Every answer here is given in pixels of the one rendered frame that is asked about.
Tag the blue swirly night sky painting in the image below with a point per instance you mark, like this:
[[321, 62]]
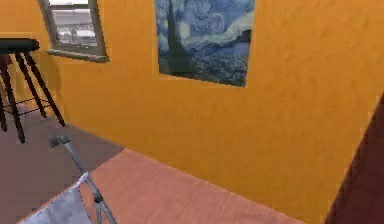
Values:
[[206, 40]]

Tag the grey framed window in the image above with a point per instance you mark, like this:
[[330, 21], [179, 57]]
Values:
[[75, 30]]

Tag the black tall stool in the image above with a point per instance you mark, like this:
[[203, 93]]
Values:
[[18, 45]]

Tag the dark brown wooden panel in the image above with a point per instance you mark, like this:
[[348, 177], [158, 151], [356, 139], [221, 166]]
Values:
[[366, 186]]

